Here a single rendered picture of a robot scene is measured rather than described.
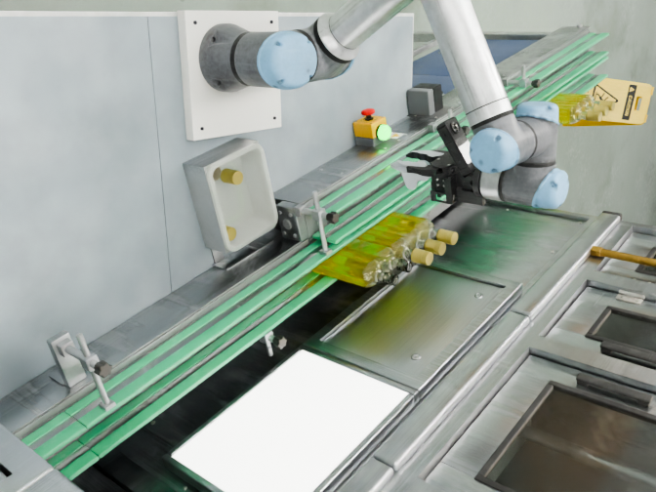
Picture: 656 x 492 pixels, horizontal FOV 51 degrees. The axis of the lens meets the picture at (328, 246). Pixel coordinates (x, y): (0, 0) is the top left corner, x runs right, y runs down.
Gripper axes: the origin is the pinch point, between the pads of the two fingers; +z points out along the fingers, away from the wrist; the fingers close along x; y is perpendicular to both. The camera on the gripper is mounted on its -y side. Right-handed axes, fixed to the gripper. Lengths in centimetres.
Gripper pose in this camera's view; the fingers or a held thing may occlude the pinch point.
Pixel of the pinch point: (403, 157)
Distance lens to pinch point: 148.5
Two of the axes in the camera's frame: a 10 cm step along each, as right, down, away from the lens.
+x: 6.4, -4.5, 6.2
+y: 1.6, 8.7, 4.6
